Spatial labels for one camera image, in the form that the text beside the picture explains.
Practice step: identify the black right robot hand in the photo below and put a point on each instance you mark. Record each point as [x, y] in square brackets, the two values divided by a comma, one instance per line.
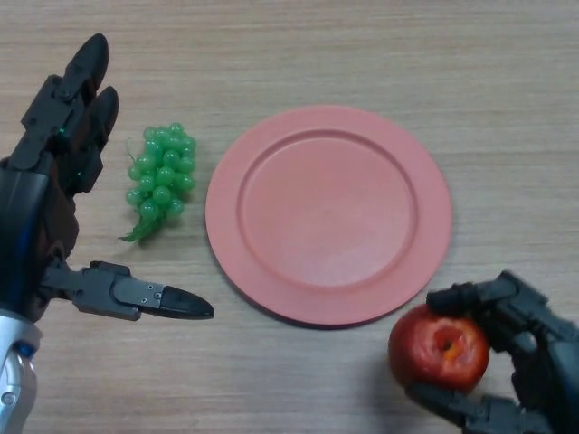
[552, 370]

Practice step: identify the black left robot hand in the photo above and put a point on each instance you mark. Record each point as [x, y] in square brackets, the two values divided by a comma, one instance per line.
[45, 158]

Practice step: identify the red apple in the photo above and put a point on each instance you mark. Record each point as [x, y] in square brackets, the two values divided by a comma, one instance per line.
[429, 352]

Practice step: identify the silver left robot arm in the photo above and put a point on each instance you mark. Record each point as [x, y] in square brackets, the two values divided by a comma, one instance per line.
[18, 393]

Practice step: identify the pink round plate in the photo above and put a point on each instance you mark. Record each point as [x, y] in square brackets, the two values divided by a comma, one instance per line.
[328, 217]

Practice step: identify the green grape bunch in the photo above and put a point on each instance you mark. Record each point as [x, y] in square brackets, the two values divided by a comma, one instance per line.
[160, 176]

